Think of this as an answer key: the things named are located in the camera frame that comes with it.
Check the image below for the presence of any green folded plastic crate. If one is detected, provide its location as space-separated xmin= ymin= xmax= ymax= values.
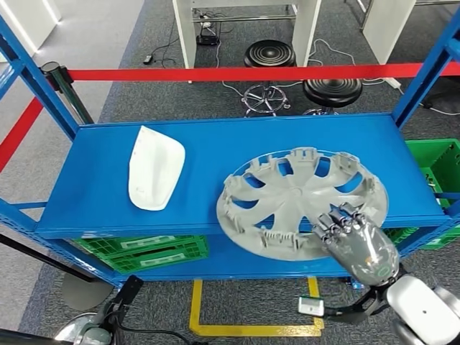
xmin=104 ymin=238 xmax=210 ymax=276
xmin=73 ymin=235 xmax=208 ymax=258

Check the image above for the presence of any silver plastic wheel hubcap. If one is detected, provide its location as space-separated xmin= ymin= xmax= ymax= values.
xmin=216 ymin=146 xmax=389 ymax=262

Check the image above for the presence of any short red barrier belt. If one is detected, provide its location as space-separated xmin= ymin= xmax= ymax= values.
xmin=0 ymin=96 xmax=44 ymax=173

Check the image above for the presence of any long red barrier belt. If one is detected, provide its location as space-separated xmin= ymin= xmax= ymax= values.
xmin=68 ymin=62 xmax=460 ymax=83

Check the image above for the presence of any black device box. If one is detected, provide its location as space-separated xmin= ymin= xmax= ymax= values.
xmin=195 ymin=26 xmax=221 ymax=47

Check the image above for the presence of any blue metal shelf rack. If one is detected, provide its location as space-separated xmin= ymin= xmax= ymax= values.
xmin=0 ymin=4 xmax=460 ymax=290

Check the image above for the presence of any white power strip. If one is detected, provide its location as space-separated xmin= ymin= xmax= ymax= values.
xmin=381 ymin=75 xmax=403 ymax=91

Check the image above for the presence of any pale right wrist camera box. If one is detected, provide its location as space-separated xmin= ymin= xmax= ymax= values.
xmin=298 ymin=295 xmax=326 ymax=318

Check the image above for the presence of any black round stool chrome base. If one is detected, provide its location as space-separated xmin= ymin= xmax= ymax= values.
xmin=302 ymin=77 xmax=363 ymax=116
xmin=240 ymin=39 xmax=298 ymax=118

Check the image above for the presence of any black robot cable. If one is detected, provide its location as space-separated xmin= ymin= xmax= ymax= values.
xmin=113 ymin=316 xmax=210 ymax=345

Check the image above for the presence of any white desk panel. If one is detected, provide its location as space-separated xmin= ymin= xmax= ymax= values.
xmin=360 ymin=0 xmax=418 ymax=65

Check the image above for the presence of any black chrome barrier stanchion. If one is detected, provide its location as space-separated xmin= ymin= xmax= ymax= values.
xmin=40 ymin=60 xmax=95 ymax=126

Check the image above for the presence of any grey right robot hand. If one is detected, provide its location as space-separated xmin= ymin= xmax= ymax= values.
xmin=311 ymin=202 xmax=400 ymax=288

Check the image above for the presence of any green open plastic crate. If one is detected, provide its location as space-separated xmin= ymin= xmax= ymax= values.
xmin=384 ymin=138 xmax=460 ymax=251

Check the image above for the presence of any white plastic mirror cover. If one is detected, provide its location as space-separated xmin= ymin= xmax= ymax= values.
xmin=128 ymin=125 xmax=186 ymax=212

